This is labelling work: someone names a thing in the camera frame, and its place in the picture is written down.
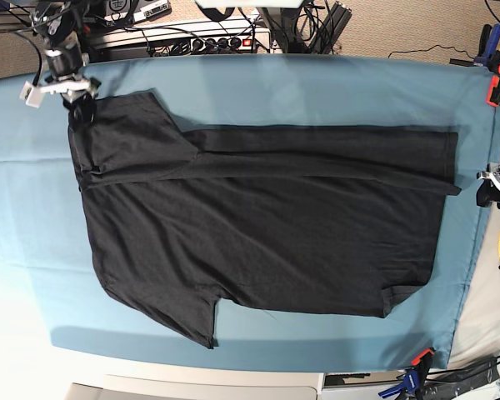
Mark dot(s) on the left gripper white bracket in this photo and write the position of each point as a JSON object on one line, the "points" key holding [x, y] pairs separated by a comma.
{"points": [[489, 190]]}

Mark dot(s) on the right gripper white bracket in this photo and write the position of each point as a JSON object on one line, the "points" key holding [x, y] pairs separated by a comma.
{"points": [[81, 110]]}

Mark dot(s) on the dark grey T-shirt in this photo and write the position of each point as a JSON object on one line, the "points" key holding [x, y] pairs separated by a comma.
{"points": [[322, 220]]}

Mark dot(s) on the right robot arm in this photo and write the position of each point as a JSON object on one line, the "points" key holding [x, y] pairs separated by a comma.
{"points": [[62, 60]]}

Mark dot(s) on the orange black clamp upper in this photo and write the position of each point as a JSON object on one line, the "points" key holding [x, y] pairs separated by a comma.
{"points": [[493, 92]]}

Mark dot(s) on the teal table cloth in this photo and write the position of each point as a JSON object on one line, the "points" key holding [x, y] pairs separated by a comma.
{"points": [[48, 289]]}

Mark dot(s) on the white power strip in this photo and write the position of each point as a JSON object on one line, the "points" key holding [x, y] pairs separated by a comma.
{"points": [[175, 41]]}

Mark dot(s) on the blue orange clamp lower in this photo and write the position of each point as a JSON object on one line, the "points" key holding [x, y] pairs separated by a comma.
{"points": [[412, 384]]}

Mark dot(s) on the white tray bottom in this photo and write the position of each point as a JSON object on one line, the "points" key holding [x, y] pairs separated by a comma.
{"points": [[116, 387]]}

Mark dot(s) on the blue handled clamp top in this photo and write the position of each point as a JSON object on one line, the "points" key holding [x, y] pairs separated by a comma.
{"points": [[488, 43]]}

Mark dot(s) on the black bag with cables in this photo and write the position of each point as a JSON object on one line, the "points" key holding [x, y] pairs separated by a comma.
{"points": [[452, 384]]}

